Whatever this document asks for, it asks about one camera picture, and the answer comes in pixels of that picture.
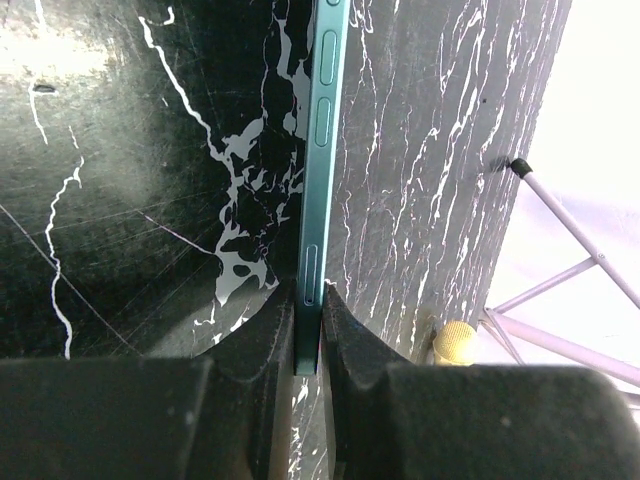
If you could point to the wooden recorder flute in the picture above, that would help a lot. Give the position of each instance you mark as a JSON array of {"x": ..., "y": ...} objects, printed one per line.
[{"x": 455, "y": 344}]

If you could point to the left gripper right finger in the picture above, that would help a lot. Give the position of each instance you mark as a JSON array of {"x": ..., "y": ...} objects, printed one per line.
[{"x": 388, "y": 418}]

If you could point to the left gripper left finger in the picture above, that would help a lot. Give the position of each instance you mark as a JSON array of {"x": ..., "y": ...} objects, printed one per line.
[{"x": 224, "y": 414}]

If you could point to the white perforated music stand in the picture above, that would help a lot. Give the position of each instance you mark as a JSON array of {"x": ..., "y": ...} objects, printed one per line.
[{"x": 567, "y": 287}]

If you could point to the black smartphone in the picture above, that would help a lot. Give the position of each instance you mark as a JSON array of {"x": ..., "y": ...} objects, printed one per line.
[{"x": 329, "y": 50}]

